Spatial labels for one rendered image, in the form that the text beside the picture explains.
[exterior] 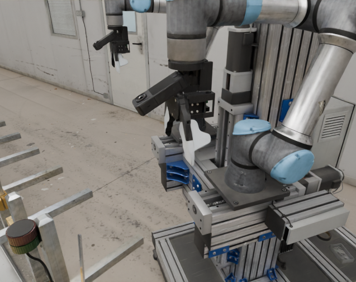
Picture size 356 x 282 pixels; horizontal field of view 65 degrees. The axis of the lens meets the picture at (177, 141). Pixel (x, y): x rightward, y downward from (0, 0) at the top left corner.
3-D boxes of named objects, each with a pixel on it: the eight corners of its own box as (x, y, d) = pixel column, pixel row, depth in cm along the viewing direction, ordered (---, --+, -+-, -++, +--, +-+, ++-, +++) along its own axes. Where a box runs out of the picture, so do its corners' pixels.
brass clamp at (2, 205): (2, 191, 114) (-1, 181, 112) (14, 206, 106) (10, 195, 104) (-15, 198, 110) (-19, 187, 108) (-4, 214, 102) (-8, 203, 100)
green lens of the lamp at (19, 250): (34, 230, 68) (32, 222, 67) (44, 243, 64) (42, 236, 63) (7, 244, 64) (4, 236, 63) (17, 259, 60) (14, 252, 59)
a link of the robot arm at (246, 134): (250, 145, 103) (254, 111, 97) (276, 162, 93) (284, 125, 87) (223, 153, 98) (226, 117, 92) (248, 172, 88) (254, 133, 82)
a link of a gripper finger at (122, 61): (130, 70, 126) (126, 51, 127) (117, 71, 124) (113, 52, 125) (129, 73, 129) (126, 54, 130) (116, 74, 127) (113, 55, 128)
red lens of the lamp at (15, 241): (31, 222, 66) (29, 215, 65) (42, 235, 63) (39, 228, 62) (4, 235, 63) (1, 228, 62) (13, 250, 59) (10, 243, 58)
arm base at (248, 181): (250, 166, 109) (254, 144, 105) (275, 187, 97) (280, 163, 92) (216, 173, 105) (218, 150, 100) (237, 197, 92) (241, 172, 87)
